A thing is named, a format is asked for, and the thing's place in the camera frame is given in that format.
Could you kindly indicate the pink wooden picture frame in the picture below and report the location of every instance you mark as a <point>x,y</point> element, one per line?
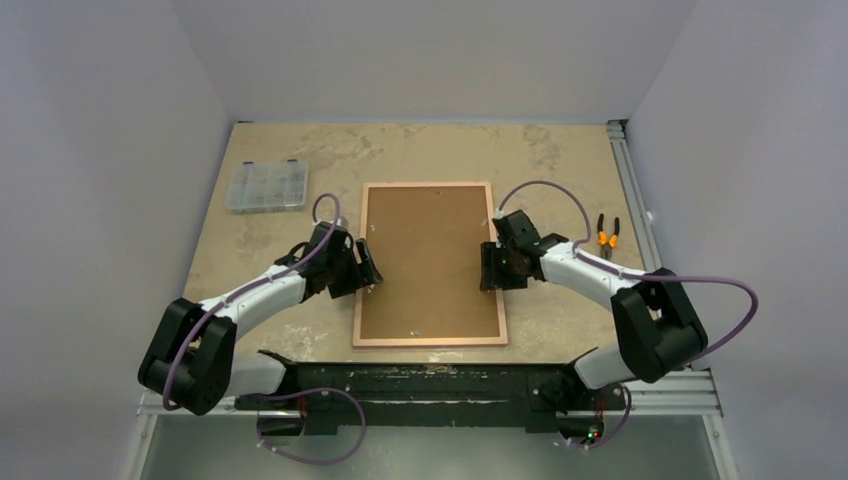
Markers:
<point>430,342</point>

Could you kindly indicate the brown cardboard backing board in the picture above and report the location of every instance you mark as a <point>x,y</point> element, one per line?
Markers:
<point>430,265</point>

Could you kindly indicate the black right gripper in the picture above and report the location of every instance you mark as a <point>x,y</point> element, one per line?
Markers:
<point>499,265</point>

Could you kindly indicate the clear plastic organizer box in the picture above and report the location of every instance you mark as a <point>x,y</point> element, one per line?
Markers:
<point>267,187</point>

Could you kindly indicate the yellow black pliers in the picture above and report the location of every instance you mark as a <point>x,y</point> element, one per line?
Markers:
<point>608,241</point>

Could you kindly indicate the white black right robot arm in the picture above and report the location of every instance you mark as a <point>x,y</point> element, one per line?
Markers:
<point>657,329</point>

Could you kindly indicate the aluminium rail frame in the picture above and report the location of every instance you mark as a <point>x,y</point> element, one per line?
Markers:
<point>675,428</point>

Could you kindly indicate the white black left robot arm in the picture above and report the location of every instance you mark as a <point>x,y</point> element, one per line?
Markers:
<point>191,360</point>

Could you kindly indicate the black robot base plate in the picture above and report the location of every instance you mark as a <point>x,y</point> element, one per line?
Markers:
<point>536,397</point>

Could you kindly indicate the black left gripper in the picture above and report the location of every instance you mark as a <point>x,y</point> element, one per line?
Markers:
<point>370,277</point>

